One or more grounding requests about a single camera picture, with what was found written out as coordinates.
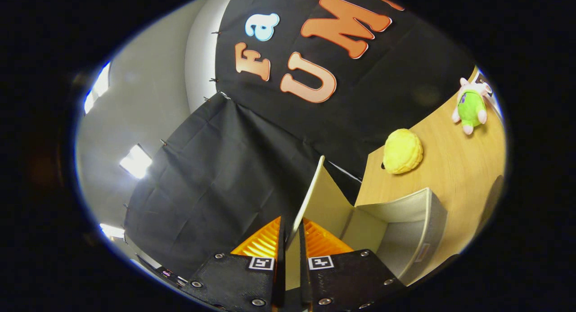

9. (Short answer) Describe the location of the yellow plush ball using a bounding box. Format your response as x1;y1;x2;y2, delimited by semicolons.
382;128;424;175

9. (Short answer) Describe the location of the narrow ceiling light strip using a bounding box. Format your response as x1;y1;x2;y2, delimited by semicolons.
119;144;153;179

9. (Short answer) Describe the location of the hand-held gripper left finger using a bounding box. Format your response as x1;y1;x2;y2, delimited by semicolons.
180;216;286;312

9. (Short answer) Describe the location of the green and pink plush toy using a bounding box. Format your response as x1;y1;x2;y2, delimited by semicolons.
451;77;491;136

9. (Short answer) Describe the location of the small ceiling light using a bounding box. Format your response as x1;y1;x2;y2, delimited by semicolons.
100;223;125;240

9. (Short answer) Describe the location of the wide ceiling light panel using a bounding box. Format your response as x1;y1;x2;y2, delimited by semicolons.
84;62;112;114

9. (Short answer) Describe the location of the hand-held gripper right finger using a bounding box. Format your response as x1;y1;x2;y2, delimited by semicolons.
298;217;408;312

